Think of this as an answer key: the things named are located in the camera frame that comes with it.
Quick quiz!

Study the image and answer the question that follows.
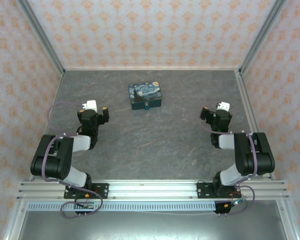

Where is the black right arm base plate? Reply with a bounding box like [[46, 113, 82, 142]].
[[196, 181, 241, 200]]

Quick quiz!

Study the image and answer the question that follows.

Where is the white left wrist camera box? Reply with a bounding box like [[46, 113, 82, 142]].
[[80, 99, 99, 114]]

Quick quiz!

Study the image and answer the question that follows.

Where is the aluminium corner post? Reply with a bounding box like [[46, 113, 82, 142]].
[[238, 0, 289, 77], [16, 0, 66, 77]]

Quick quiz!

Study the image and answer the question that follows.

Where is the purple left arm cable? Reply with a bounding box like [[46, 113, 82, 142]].
[[41, 101, 104, 220]]

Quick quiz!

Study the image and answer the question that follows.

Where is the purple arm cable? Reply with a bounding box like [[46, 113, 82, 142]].
[[198, 102, 259, 216], [41, 101, 104, 220]]

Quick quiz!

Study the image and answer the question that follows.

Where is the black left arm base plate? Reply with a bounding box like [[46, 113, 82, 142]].
[[63, 182, 110, 200]]

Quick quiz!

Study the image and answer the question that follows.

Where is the aluminium frame bar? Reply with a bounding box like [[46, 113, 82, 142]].
[[274, 199, 300, 240], [3, 199, 29, 240]]

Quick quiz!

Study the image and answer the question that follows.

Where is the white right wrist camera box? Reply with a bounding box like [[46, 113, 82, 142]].
[[216, 101, 232, 113]]

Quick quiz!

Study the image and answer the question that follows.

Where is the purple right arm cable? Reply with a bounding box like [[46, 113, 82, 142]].
[[198, 102, 259, 216]]

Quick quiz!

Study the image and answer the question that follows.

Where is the aluminium table side rail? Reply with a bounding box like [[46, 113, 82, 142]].
[[234, 69, 276, 181]]

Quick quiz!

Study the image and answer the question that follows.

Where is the small circuit board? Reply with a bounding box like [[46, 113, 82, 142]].
[[76, 201, 95, 210], [229, 198, 247, 207]]

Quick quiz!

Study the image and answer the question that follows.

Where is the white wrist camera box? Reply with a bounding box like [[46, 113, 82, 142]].
[[216, 101, 232, 113], [80, 99, 99, 114]]

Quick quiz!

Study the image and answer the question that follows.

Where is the starry night print tin box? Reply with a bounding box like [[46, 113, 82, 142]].
[[128, 80, 163, 111]]

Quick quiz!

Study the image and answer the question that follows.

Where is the white slotted cable duct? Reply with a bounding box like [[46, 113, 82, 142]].
[[26, 201, 217, 213]]

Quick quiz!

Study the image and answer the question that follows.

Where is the wide aluminium mounting rail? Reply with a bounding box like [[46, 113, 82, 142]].
[[16, 180, 290, 201]]

